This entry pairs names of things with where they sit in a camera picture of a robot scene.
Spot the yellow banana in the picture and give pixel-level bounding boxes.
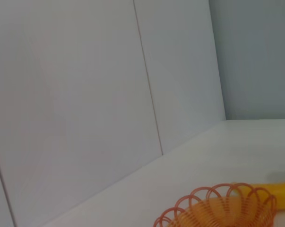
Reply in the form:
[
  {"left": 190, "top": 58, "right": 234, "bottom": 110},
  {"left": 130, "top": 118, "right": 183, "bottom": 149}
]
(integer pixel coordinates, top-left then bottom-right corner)
[{"left": 227, "top": 181, "right": 285, "bottom": 211}]

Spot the orange wire basket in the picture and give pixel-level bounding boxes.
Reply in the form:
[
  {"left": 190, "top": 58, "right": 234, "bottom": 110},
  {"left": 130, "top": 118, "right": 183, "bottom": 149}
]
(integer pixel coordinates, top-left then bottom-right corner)
[{"left": 153, "top": 182, "right": 277, "bottom": 227}]

